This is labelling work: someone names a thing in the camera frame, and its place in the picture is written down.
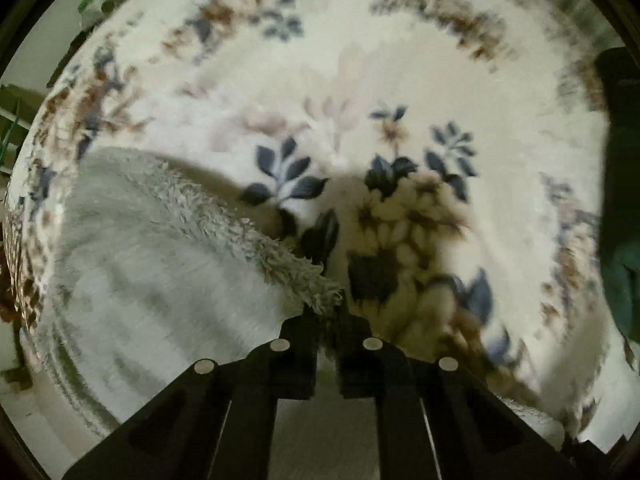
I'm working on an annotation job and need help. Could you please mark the grey fluffy fleece pant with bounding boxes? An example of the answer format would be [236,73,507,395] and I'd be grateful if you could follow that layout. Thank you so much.
[35,148,342,437]

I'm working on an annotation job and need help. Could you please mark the dark green pillow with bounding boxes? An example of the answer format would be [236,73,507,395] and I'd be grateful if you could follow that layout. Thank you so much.
[596,48,639,342]

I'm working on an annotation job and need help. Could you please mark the floral cream bed blanket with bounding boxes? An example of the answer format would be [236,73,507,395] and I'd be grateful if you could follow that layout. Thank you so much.
[6,0,639,448]

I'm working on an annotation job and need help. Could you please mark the green white box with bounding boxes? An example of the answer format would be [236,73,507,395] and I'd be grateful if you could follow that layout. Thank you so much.
[78,0,126,30]

